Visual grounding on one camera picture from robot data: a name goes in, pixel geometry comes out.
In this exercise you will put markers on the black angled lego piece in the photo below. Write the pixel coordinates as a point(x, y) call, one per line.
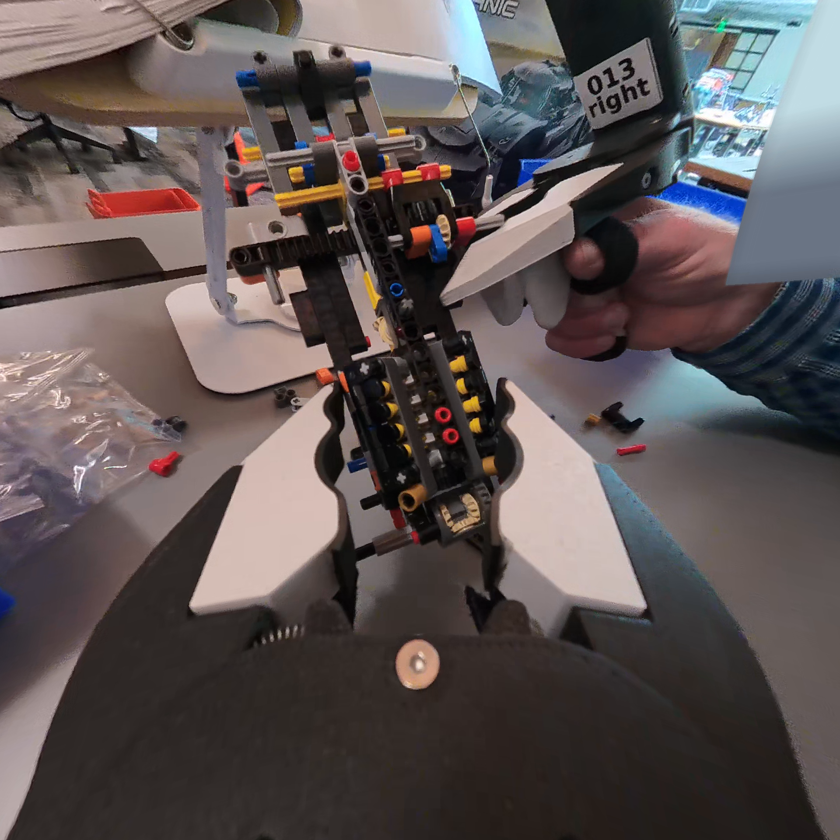
point(620, 415)

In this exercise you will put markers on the small orange lego piece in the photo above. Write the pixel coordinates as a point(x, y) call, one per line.
point(324, 376)

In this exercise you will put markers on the dark grey lego connector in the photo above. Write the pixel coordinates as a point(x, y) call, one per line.
point(287, 396)

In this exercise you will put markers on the open instruction booklet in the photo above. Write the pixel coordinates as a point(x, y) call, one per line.
point(65, 26)

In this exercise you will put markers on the person's right hand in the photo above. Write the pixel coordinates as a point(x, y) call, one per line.
point(676, 282)

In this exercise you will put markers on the multicoloured lego technic assembly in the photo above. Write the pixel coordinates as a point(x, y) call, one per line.
point(407, 367)

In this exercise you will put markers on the blue plastic object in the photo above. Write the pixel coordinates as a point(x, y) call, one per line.
point(5, 605)

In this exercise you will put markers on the orange plastic bin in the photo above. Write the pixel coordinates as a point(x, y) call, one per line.
point(141, 202)

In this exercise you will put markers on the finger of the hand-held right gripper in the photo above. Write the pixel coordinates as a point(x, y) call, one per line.
point(518, 253)
point(564, 187)

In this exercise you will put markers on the red lego connector piece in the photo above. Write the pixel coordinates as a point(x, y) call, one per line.
point(163, 463)

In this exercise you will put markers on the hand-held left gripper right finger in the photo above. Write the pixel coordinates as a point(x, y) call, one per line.
point(564, 525)

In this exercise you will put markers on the clear bag of lego pieces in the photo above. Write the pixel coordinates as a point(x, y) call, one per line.
point(59, 446)

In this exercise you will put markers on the person's right forearm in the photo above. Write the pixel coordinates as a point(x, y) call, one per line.
point(787, 354)

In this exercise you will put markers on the dark framed window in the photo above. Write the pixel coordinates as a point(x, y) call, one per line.
point(751, 59)

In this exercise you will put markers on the thin red lego pin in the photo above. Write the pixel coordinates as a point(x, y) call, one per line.
point(631, 450)

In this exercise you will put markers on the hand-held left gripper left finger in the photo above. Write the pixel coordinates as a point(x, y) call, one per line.
point(275, 525)

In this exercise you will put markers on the white book stand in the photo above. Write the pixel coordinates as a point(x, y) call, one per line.
point(216, 341)

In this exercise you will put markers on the wooden workbench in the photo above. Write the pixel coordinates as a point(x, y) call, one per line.
point(728, 128)

